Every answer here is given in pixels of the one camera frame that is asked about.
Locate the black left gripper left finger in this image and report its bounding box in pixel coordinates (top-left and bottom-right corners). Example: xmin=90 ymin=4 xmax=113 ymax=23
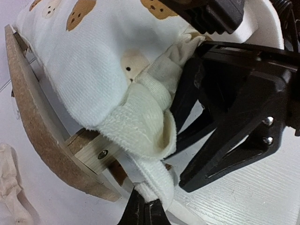
xmin=119 ymin=188 xmax=145 ymax=225

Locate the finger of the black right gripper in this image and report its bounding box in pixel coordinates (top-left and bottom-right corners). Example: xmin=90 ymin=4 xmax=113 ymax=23
xmin=179 ymin=70 xmax=290 ymax=193
xmin=172 ymin=58 xmax=237 ymax=159

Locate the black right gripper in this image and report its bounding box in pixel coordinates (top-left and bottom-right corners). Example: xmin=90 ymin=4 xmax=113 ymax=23
xmin=196 ymin=41 xmax=300 ymax=135

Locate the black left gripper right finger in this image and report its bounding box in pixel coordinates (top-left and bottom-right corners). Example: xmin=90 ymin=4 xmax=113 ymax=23
xmin=144 ymin=199 xmax=171 ymax=225

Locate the wooden pet bed frame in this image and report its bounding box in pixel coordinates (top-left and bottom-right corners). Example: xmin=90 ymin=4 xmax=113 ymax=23
xmin=5 ymin=25 xmax=121 ymax=202

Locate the bear print cushion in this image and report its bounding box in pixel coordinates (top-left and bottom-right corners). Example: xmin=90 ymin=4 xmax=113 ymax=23
xmin=14 ymin=0 xmax=205 ymax=209

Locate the small bear print pillow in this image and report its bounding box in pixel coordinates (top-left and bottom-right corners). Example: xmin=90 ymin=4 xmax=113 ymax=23
xmin=0 ymin=143 xmax=40 ymax=225

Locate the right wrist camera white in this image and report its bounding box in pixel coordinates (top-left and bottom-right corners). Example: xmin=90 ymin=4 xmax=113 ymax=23
xmin=162 ymin=0 xmax=284 ymax=49

